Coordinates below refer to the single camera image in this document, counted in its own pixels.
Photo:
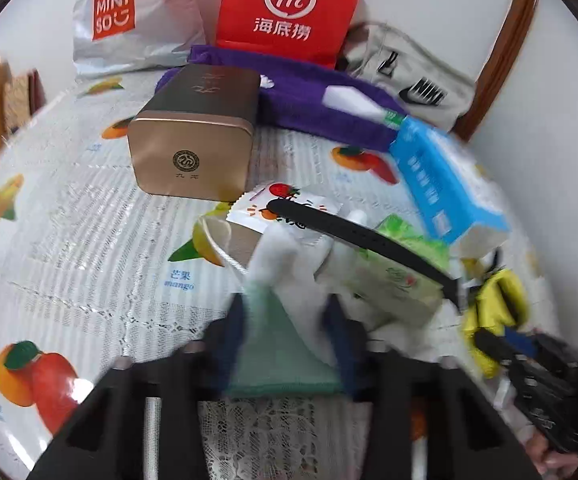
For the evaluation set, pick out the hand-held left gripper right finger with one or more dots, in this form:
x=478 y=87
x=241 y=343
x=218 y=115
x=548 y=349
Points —
x=341 y=345

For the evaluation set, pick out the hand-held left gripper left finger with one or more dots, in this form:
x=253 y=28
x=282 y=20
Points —
x=231 y=345

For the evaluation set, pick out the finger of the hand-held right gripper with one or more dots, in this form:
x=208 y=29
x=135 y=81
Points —
x=506 y=345

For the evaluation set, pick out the light green tissue pack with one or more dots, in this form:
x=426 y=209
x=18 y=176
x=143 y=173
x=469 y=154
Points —
x=394 y=280

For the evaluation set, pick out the white glove with green cuff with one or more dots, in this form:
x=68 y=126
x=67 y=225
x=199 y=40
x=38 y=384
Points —
x=279 y=270

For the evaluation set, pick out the white fruit print sachet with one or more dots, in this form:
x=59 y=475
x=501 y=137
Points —
x=249 y=212

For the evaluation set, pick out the blue white tissue pack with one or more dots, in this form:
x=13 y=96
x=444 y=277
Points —
x=434 y=175

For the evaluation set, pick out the person's right hand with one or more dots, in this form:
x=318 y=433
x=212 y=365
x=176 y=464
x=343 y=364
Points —
x=544 y=452

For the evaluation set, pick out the fruit print tablecloth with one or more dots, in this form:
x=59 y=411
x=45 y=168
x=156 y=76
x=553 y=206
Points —
x=69 y=240

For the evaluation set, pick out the dark green gold tin box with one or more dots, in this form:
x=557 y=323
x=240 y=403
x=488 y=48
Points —
x=194 y=130

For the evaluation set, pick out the purple towel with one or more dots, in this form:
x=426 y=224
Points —
x=299 y=100

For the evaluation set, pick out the grey waist bag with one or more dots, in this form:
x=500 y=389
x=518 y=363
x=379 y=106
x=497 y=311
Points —
x=419 y=85

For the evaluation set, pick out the red paper shopping bag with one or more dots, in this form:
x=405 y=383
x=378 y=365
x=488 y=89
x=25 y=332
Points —
x=289 y=10

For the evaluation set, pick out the white plastic shopping bag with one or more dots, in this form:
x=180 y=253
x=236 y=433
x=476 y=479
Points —
x=134 y=15

